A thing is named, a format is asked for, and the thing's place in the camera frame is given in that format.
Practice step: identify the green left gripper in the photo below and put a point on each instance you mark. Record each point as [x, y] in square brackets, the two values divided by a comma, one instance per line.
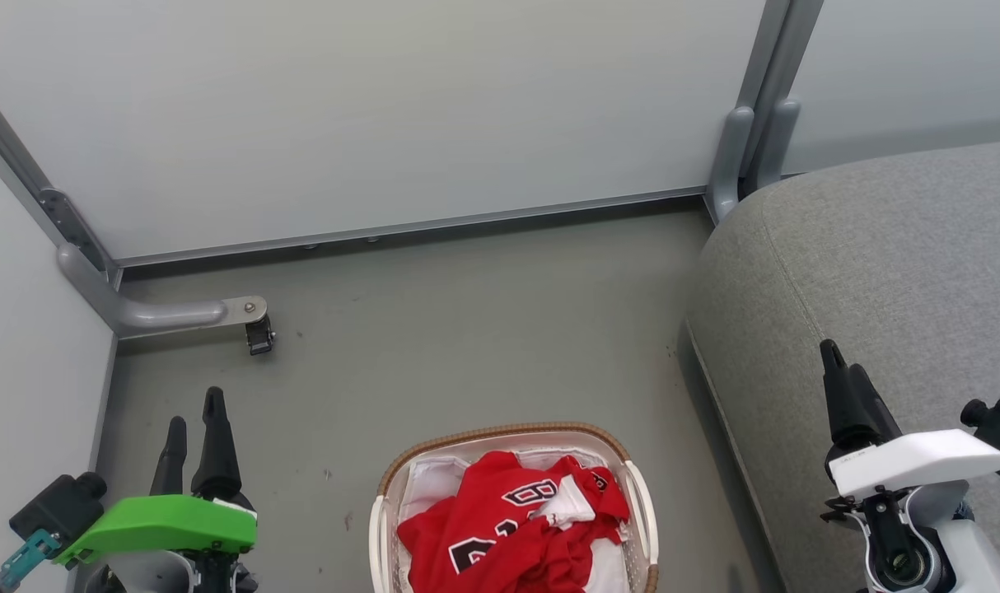
[162, 523]

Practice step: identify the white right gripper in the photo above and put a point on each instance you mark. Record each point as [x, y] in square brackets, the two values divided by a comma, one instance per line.
[920, 457]

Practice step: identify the red and white jersey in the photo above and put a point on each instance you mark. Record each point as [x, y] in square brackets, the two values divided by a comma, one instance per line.
[500, 535]

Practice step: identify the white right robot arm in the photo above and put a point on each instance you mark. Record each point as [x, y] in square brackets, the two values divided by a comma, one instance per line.
[982, 552]

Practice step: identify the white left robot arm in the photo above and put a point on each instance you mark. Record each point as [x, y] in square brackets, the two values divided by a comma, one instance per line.
[142, 574]

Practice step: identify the grey fabric sofa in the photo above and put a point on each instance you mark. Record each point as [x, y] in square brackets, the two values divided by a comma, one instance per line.
[879, 272]

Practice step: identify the black partition caster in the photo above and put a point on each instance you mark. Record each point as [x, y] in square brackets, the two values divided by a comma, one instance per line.
[259, 336]

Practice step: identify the white laundry basket wicker rim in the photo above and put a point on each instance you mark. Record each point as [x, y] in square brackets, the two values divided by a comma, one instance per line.
[389, 527]

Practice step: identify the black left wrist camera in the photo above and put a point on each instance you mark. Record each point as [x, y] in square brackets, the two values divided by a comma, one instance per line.
[59, 506]

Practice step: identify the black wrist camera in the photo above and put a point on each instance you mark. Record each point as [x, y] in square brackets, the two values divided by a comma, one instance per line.
[998, 424]
[59, 506]

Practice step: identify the grey partition post with foot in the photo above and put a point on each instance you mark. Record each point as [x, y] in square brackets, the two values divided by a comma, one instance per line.
[158, 315]

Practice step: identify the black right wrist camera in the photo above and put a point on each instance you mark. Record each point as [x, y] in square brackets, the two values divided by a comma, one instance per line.
[998, 424]

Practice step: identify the grey partition corner post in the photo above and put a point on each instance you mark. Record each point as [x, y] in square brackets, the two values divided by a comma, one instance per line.
[759, 123]

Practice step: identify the grey partition bottom rail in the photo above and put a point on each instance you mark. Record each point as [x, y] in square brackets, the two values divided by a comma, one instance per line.
[418, 224]

